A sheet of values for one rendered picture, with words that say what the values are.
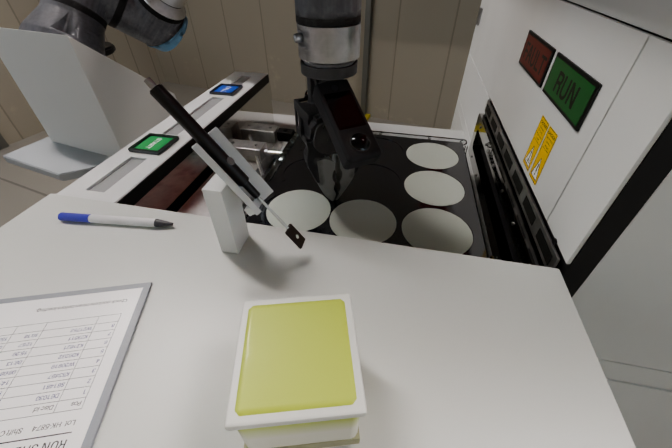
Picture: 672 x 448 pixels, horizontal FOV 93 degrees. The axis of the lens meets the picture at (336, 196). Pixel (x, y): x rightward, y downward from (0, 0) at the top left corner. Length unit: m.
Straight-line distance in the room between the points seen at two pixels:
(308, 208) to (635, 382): 0.49
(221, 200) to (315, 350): 0.17
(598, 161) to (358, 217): 0.29
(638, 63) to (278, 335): 0.34
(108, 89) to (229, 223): 0.59
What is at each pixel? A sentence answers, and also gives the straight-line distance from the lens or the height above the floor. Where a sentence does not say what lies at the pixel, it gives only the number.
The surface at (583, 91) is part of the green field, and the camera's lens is 0.42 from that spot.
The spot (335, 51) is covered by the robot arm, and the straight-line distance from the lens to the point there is 0.39.
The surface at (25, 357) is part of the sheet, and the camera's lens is 0.38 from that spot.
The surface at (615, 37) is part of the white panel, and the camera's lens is 0.41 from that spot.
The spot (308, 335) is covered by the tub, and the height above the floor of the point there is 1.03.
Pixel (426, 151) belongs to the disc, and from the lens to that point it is 0.67.
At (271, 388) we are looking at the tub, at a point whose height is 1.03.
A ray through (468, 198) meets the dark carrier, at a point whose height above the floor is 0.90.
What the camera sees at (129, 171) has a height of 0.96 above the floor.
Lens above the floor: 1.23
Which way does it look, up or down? 38 degrees down
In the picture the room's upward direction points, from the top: straight up
